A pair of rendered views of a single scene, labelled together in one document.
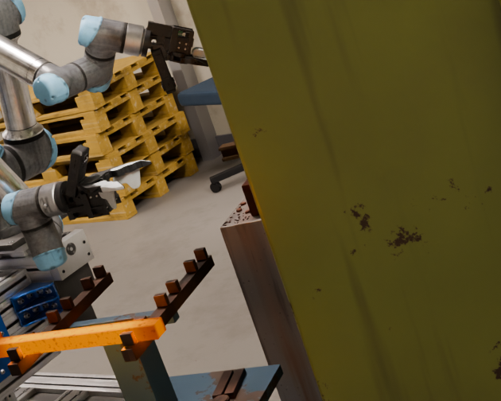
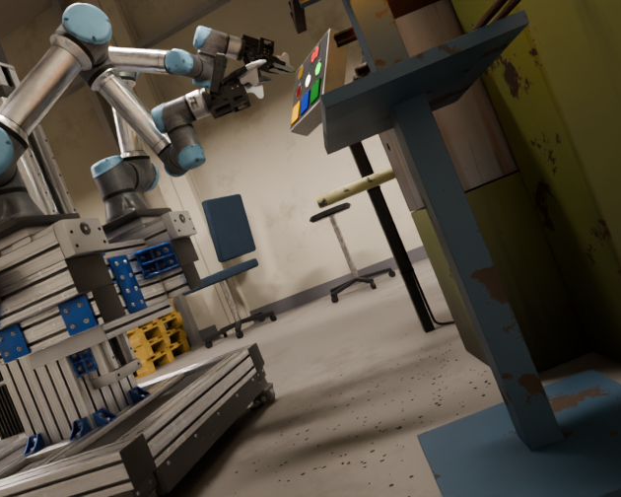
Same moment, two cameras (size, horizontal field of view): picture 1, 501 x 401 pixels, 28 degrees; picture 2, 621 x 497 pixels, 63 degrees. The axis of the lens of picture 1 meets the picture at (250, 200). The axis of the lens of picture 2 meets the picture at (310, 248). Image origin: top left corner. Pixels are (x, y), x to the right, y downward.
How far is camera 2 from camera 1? 1.54 m
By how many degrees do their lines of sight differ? 28
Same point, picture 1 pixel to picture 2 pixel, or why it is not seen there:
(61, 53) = not seen: hidden behind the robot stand
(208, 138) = (194, 331)
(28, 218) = (176, 116)
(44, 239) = (189, 135)
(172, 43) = (261, 46)
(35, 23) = not seen: hidden behind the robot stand
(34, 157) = (144, 171)
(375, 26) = not seen: outside the picture
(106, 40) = (216, 38)
